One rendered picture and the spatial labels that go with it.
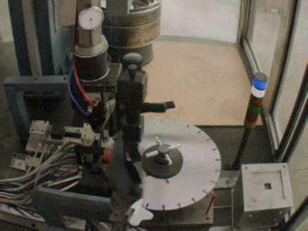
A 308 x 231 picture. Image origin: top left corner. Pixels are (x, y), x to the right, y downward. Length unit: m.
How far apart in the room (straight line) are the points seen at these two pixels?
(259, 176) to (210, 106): 0.50
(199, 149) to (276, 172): 0.28
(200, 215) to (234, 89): 0.73
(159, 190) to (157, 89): 0.66
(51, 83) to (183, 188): 0.52
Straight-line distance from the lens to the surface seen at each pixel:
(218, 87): 1.50
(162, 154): 0.89
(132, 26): 1.39
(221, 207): 1.09
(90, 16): 0.61
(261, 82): 0.92
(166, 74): 1.53
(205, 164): 0.94
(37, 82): 1.09
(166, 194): 0.87
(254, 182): 1.00
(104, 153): 0.93
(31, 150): 1.20
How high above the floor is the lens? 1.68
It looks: 44 degrees down
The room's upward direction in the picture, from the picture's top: 2 degrees clockwise
